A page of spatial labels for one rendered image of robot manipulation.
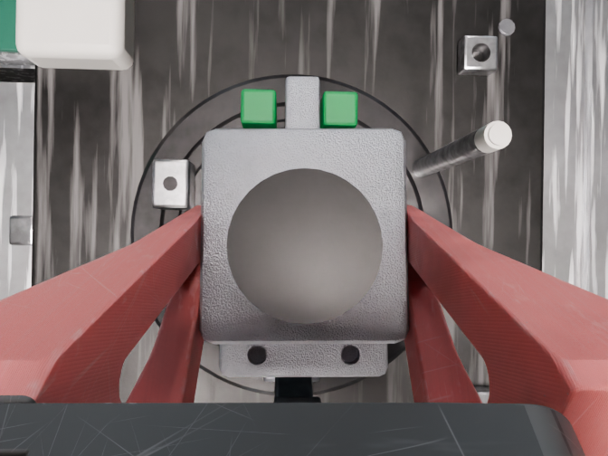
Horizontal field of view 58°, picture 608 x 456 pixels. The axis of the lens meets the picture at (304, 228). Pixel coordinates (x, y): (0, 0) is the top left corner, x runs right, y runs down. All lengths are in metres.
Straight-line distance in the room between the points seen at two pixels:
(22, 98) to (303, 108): 0.22
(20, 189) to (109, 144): 0.09
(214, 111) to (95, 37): 0.06
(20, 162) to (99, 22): 0.11
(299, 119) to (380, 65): 0.12
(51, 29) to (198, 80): 0.06
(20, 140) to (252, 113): 0.18
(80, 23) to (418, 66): 0.15
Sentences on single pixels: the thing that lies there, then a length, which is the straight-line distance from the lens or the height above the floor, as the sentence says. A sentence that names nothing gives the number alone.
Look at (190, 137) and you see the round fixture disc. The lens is 0.24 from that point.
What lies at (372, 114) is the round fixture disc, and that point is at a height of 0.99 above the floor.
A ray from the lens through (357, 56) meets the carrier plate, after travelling 0.27.
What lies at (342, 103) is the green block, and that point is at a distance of 0.19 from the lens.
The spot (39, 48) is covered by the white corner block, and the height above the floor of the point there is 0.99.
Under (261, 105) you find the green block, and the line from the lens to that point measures 0.19.
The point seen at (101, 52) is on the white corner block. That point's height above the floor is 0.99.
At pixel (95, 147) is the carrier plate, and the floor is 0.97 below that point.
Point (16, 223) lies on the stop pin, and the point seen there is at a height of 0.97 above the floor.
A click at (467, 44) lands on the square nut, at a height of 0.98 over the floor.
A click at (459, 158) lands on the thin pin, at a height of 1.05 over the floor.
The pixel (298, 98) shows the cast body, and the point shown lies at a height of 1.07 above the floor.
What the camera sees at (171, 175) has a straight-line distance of 0.23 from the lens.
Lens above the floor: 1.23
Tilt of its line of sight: 87 degrees down
